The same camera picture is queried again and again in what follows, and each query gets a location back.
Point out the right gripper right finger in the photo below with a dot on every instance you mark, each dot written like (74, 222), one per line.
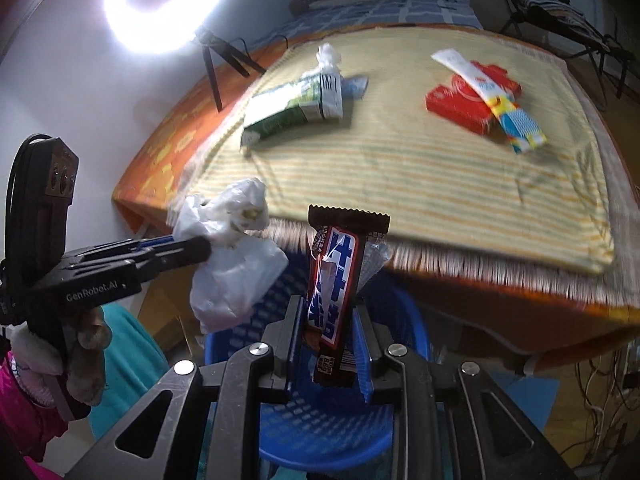
(370, 340)

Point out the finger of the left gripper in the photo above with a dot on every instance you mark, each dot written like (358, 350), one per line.
(154, 261)
(154, 241)

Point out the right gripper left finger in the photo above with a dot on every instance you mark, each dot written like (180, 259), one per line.
(284, 340)

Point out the white plastic bag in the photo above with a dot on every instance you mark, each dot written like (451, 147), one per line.
(241, 268)

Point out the dark chocolate bar wrapper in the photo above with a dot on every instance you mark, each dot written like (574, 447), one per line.
(348, 249)

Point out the white tissue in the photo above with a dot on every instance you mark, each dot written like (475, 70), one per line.
(328, 60)

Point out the colourful tissue pack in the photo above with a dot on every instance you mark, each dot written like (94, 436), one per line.
(521, 130)

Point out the red cigarette carton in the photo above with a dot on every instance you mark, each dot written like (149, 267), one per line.
(460, 104)

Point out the small colourful snack wrapper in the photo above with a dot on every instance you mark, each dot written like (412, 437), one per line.
(354, 88)

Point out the blue plastic trash basket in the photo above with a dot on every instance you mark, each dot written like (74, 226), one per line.
(324, 429)

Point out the gloved left hand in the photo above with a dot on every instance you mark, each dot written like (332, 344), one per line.
(33, 359)

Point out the black tripod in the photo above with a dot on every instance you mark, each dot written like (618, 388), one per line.
(238, 60)

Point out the striped yellow towel blanket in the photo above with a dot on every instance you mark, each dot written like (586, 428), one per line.
(561, 220)

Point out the black folding chair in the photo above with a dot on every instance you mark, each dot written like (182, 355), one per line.
(565, 21)

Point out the white ring light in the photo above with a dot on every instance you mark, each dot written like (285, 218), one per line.
(156, 27)

